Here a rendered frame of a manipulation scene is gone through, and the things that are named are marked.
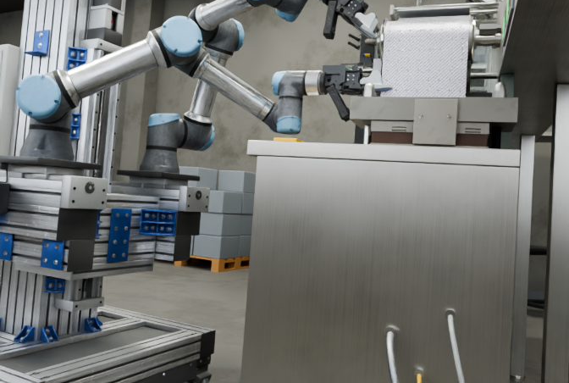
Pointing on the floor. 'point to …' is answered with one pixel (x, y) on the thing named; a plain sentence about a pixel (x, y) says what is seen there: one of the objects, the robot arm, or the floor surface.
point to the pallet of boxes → (223, 219)
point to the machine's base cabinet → (379, 271)
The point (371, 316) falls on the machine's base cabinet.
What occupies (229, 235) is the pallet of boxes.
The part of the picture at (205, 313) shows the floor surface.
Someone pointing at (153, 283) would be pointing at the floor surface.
